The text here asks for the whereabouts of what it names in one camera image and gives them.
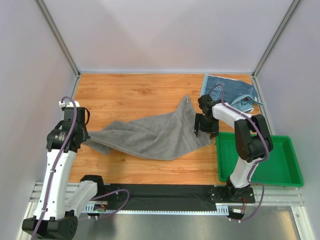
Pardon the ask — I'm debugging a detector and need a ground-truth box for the grey terry towel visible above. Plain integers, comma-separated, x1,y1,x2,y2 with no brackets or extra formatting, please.
84,95,212,161

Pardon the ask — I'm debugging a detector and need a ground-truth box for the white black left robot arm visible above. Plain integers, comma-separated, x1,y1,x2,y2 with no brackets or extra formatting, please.
22,96,104,240

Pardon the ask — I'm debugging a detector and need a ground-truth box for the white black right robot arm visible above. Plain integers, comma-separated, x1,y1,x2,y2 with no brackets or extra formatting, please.
193,94,273,203

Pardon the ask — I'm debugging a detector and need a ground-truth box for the blue patterned towel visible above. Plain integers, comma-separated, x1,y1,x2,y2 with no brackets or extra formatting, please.
200,74,264,113

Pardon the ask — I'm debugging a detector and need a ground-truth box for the green plastic tray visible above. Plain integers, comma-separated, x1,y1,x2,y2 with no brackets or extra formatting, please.
216,132,304,187

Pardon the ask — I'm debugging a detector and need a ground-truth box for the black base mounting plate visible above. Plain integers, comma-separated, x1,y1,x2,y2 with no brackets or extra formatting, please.
97,183,256,212

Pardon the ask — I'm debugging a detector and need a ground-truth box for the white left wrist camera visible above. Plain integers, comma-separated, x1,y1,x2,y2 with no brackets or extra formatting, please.
58,99,80,110

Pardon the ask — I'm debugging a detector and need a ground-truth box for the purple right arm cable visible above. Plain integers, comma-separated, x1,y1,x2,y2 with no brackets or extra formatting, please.
207,84,271,224

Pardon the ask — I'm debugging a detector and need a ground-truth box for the aluminium front rail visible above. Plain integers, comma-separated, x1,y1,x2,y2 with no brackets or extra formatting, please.
29,181,305,216

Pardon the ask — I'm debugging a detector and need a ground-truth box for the aluminium frame post left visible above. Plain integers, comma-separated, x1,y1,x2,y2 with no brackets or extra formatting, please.
34,0,81,78

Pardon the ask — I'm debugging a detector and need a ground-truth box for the aluminium frame post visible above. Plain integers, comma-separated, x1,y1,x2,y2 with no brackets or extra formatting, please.
34,0,81,78
251,0,303,78

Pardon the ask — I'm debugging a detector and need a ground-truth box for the aluminium frame post right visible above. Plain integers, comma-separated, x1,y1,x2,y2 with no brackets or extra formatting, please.
251,0,303,78

